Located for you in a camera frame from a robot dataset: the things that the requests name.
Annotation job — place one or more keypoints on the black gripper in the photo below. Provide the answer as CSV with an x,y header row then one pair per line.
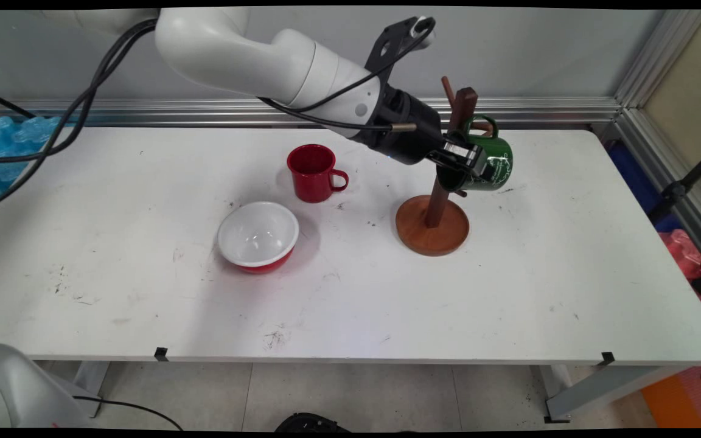
x,y
417,146

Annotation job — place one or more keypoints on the green enamel mug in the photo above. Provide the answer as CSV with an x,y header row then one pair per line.
x,y
502,152

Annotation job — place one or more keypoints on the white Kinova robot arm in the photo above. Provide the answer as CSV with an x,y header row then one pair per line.
x,y
235,48

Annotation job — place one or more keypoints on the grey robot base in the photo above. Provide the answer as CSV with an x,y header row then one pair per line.
x,y
16,389

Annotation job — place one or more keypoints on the wooden mug tree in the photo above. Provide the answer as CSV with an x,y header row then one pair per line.
x,y
432,231

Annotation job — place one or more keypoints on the red enamel mug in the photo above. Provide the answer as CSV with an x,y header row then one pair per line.
x,y
311,182

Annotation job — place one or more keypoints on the white and red bowl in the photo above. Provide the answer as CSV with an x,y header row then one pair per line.
x,y
259,234

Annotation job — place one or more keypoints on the red plastic bag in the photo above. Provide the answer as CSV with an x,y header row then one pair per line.
x,y
685,252

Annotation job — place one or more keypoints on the black tape piece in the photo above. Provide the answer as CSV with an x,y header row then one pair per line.
x,y
161,354
607,359

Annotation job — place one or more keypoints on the grey table leg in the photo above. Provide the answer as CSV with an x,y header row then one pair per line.
x,y
606,386
90,377

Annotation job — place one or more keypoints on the black stand base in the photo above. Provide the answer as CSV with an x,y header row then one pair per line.
x,y
311,423

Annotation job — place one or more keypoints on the blue bubble wrap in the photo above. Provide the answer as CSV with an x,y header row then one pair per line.
x,y
3,140

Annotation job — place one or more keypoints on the aluminium frame rail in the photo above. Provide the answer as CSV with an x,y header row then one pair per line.
x,y
679,188
539,112

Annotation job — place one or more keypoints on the black mounting bracket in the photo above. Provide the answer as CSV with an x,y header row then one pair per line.
x,y
390,45

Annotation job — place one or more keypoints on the aluminium frame post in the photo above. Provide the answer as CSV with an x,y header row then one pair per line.
x,y
661,58

